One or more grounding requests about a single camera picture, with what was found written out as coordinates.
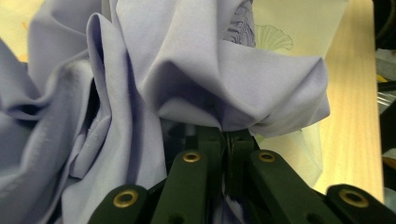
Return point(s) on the lavender cloth garment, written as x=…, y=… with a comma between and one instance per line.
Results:
x=124, y=93

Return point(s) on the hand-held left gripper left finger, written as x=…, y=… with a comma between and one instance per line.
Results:
x=211, y=161

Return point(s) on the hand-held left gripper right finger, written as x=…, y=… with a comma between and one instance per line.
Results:
x=241, y=155

